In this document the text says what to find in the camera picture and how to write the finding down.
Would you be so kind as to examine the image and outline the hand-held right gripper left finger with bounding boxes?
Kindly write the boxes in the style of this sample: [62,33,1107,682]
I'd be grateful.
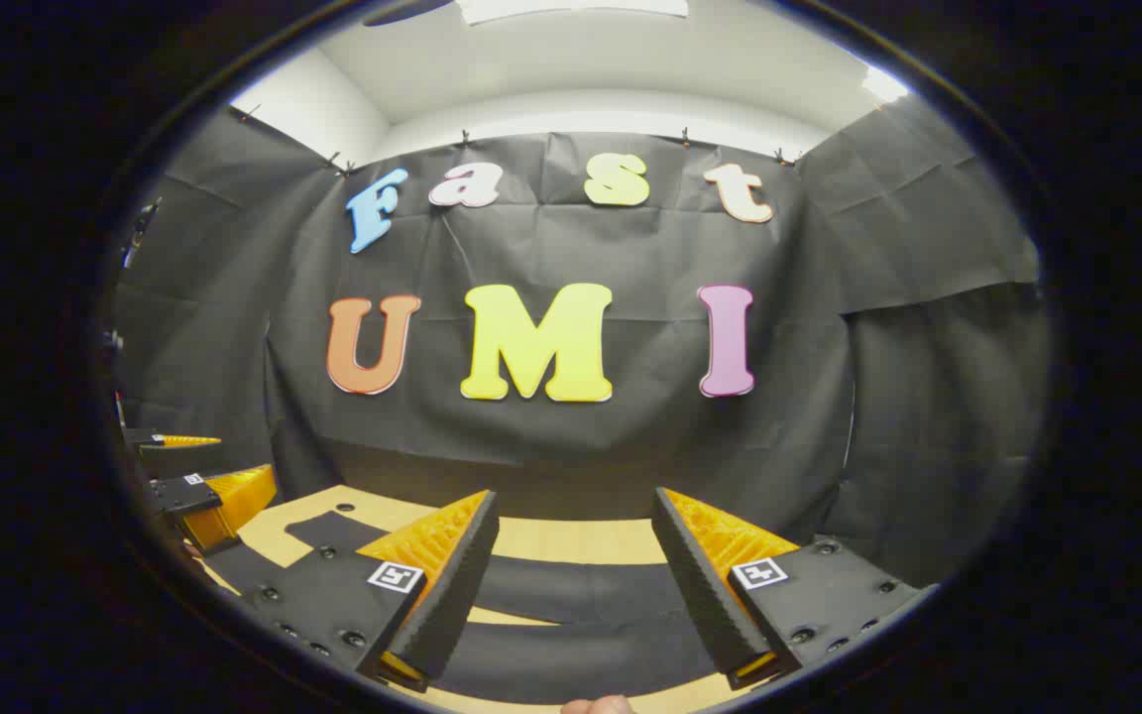
[234,489,501,693]

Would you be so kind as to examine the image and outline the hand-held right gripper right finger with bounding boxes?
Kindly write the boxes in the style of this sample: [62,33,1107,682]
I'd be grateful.
[651,486,935,691]

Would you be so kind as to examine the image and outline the dark jeans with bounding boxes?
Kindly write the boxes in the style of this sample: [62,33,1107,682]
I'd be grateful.
[196,511,726,707]

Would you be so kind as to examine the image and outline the black backdrop cloth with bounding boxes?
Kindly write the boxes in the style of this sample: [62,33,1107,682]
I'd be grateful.
[110,94,1053,591]

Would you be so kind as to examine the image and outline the ceiling light panel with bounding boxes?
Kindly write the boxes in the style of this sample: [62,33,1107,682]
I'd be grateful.
[863,64,910,103]
[457,0,691,26]

